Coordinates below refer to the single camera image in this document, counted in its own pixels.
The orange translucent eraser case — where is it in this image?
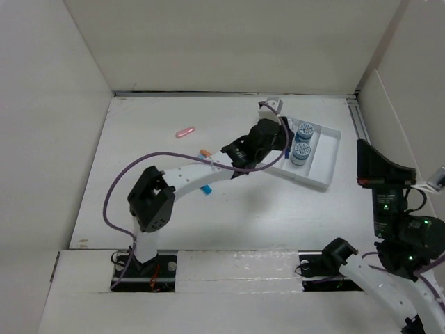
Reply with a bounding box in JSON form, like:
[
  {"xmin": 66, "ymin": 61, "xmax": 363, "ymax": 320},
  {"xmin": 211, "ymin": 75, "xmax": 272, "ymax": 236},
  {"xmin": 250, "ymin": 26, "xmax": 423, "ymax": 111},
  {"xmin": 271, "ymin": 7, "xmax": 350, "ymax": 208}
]
[{"xmin": 200, "ymin": 150, "xmax": 212, "ymax": 157}]

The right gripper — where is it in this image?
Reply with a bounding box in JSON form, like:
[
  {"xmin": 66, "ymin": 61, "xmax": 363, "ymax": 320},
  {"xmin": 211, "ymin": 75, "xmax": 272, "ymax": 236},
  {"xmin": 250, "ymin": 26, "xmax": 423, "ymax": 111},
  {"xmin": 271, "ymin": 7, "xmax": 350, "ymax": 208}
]
[{"xmin": 355, "ymin": 137, "xmax": 414, "ymax": 239}]

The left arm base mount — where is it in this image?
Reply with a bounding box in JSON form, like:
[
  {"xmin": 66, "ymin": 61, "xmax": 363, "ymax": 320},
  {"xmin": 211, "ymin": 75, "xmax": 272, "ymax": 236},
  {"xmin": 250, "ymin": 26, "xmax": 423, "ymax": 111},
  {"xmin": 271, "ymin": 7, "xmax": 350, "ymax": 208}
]
[{"xmin": 110, "ymin": 250, "xmax": 177, "ymax": 293}]

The pink translucent eraser case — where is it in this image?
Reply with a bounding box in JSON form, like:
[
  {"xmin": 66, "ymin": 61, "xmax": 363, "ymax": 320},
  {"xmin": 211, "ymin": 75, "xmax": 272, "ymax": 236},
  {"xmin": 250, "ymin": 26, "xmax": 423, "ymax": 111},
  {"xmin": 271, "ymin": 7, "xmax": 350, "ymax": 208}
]
[{"xmin": 175, "ymin": 127, "xmax": 195, "ymax": 138}]

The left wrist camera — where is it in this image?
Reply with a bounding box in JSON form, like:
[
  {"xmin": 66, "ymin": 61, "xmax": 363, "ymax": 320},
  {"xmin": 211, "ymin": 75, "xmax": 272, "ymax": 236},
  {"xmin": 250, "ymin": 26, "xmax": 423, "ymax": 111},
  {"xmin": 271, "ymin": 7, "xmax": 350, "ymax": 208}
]
[{"xmin": 258, "ymin": 97, "xmax": 283, "ymax": 116}]

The black highlighter blue cap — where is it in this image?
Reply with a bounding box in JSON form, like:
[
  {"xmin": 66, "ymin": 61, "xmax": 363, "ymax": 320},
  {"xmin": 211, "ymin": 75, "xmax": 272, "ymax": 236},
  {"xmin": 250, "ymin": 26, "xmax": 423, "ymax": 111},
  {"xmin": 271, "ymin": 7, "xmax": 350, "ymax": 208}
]
[{"xmin": 201, "ymin": 185, "xmax": 212, "ymax": 195}]

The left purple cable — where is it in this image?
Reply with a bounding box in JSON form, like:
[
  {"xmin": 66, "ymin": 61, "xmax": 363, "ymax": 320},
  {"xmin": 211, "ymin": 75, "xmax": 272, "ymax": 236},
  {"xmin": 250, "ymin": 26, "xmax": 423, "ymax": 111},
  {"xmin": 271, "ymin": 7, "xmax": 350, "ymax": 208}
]
[{"xmin": 102, "ymin": 100, "xmax": 293, "ymax": 289}]

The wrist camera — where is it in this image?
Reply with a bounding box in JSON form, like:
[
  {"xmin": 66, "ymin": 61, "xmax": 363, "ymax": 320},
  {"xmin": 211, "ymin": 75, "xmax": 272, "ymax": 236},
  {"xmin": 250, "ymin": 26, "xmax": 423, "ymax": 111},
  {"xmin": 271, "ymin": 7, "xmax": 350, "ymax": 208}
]
[
  {"xmin": 414, "ymin": 166, "xmax": 444, "ymax": 193},
  {"xmin": 258, "ymin": 97, "xmax": 283, "ymax": 116}
]

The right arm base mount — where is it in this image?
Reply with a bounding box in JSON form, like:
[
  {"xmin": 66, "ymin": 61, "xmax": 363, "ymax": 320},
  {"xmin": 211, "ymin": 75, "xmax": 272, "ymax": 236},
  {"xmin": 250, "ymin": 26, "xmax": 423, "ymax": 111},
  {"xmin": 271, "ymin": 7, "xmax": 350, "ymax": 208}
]
[{"xmin": 294, "ymin": 253, "xmax": 362, "ymax": 292}]

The blue white tape roll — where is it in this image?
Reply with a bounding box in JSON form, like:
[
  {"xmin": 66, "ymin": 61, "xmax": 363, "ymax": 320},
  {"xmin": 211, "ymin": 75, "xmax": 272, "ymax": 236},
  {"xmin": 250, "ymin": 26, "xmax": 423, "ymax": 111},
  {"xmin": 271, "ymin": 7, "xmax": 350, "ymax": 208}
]
[
  {"xmin": 289, "ymin": 142, "xmax": 312, "ymax": 166},
  {"xmin": 294, "ymin": 122, "xmax": 314, "ymax": 143}
]

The white divided organizer tray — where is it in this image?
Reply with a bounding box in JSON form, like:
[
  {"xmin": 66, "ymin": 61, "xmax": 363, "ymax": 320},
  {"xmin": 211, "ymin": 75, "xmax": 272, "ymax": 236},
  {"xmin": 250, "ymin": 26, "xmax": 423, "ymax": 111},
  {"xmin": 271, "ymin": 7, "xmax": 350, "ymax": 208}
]
[{"xmin": 260, "ymin": 117, "xmax": 341, "ymax": 191}]

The aluminium rail right edge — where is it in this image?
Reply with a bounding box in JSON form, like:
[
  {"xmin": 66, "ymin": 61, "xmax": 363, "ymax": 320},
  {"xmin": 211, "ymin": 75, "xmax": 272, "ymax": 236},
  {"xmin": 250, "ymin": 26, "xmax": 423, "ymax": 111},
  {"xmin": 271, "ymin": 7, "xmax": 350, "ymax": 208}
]
[{"xmin": 346, "ymin": 98, "xmax": 371, "ymax": 148}]

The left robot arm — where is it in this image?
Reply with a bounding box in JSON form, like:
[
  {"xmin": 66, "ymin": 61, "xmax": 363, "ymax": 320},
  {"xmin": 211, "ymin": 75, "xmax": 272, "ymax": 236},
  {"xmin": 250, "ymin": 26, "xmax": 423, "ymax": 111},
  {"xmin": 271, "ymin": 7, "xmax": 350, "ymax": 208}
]
[{"xmin": 127, "ymin": 117, "xmax": 293, "ymax": 276}]

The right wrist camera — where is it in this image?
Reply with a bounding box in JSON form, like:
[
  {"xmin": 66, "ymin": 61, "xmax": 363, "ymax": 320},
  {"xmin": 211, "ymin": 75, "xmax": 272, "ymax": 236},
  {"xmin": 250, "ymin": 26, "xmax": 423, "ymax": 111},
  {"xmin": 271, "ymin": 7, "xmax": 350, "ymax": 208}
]
[{"xmin": 414, "ymin": 166, "xmax": 444, "ymax": 193}]

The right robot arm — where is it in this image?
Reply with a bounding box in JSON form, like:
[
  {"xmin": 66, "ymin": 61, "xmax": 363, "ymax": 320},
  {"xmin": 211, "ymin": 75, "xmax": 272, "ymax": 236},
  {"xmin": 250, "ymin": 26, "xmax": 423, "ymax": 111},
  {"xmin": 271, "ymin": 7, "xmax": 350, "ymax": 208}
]
[{"xmin": 321, "ymin": 139, "xmax": 444, "ymax": 333}]

